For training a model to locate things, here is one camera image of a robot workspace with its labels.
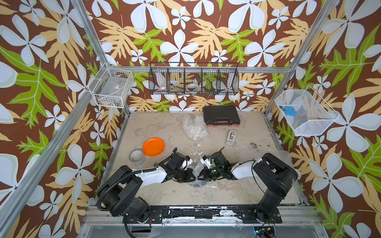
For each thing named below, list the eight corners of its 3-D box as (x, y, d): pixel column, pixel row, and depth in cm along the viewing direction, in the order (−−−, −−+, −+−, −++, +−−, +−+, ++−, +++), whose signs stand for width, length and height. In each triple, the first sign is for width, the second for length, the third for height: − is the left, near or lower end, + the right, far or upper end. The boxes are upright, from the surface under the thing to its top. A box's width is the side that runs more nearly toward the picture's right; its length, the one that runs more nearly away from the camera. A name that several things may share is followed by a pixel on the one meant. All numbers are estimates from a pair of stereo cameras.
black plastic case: (204, 127, 112) (204, 122, 108) (202, 109, 124) (203, 104, 120) (239, 127, 112) (240, 122, 108) (234, 109, 124) (235, 105, 120)
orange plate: (141, 156, 97) (140, 155, 96) (145, 139, 106) (144, 137, 104) (163, 156, 98) (163, 155, 96) (165, 139, 106) (165, 137, 104)
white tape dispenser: (225, 145, 102) (226, 141, 99) (228, 132, 109) (229, 129, 106) (233, 147, 101) (234, 144, 98) (235, 135, 108) (237, 131, 105)
